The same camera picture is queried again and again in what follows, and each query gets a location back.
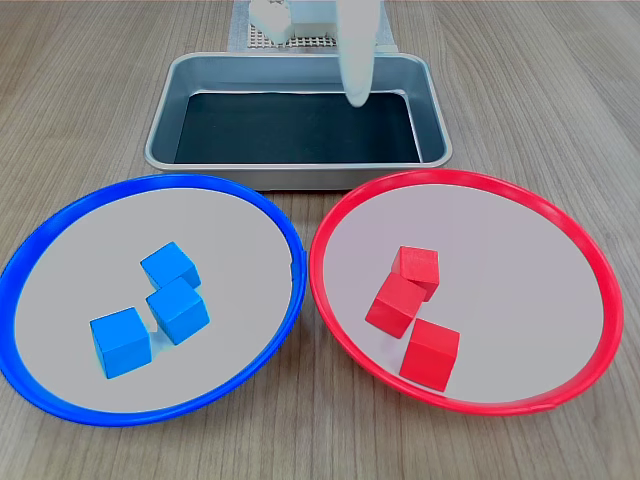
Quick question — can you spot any blue cube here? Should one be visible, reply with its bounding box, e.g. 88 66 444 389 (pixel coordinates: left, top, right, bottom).
145 277 211 346
140 241 203 290
89 306 153 380

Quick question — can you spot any black tray mat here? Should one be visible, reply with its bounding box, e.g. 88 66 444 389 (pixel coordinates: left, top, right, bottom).
173 91 424 165

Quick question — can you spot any steel tray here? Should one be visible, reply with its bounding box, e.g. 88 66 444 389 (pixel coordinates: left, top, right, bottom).
143 52 454 192

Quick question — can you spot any red cube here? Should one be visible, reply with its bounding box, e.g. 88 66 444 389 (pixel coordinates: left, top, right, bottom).
398 245 441 303
364 272 428 340
398 318 461 394

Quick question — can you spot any red-rimmed white plate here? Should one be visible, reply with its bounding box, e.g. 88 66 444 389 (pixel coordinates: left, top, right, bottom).
308 168 625 418

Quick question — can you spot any blue-rimmed white plate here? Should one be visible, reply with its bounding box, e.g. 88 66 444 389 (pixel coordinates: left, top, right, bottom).
0 173 307 429

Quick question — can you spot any pale perforated base plate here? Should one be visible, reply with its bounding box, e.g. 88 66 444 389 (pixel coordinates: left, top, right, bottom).
227 0 399 54

